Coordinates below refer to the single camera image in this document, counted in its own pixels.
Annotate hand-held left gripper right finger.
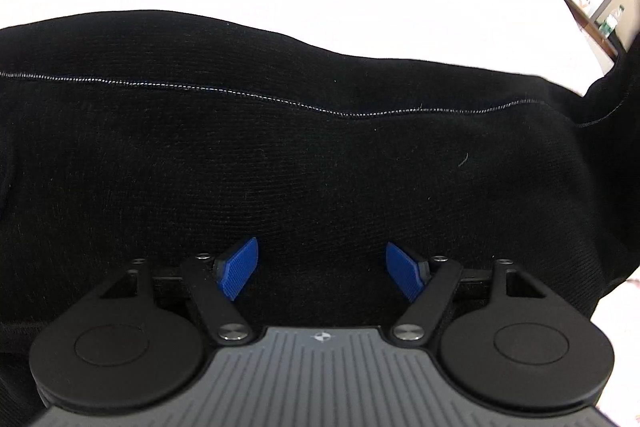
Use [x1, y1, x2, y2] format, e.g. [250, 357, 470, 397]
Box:
[385, 242, 551, 348]

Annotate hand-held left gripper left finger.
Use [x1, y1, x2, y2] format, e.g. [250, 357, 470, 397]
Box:
[98, 237, 261, 346]

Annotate black knit pants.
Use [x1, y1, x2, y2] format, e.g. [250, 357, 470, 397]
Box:
[0, 9, 640, 427]

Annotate wooden nightstand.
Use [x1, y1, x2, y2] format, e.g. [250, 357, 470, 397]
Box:
[546, 0, 627, 64]

